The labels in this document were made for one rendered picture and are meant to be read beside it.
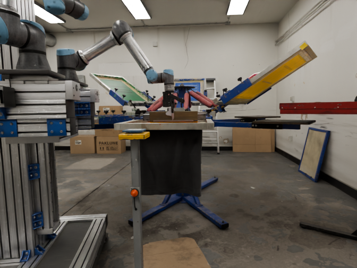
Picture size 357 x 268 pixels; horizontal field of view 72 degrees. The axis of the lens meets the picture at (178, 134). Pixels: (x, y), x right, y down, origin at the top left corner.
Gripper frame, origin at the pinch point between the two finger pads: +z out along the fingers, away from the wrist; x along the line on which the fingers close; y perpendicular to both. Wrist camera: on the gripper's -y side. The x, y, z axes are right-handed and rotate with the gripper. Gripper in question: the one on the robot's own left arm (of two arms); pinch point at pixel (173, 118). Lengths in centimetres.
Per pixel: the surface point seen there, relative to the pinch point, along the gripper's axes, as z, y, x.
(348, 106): -2, -124, -4
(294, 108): -2, -94, -21
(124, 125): 1.1, 24.8, 41.8
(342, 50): -67, -202, -157
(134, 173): 25, 15, 61
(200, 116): 0.2, -19.7, -15.6
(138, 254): 68, 16, 62
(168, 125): 1.9, -1.2, 41.9
